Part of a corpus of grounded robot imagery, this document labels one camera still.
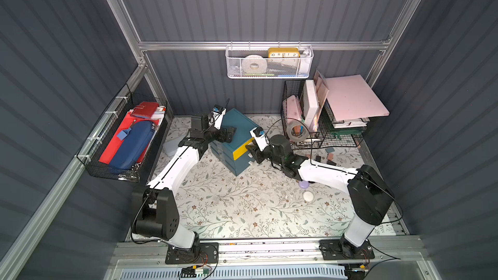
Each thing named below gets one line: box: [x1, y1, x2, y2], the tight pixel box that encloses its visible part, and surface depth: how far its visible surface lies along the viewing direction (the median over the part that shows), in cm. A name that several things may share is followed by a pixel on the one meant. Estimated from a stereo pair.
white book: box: [302, 79, 320, 133], surface depth 96 cm
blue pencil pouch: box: [108, 120, 155, 170], surface depth 70 cm
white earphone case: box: [302, 190, 315, 203], surface depth 88 cm
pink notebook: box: [286, 94, 303, 124], surface depth 107 cm
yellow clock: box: [267, 47, 301, 59], surface depth 89 cm
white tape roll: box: [241, 54, 268, 75], surface depth 86 cm
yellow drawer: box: [232, 138, 255, 161], surface depth 82 cm
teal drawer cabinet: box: [210, 108, 259, 177], surface depth 86 cm
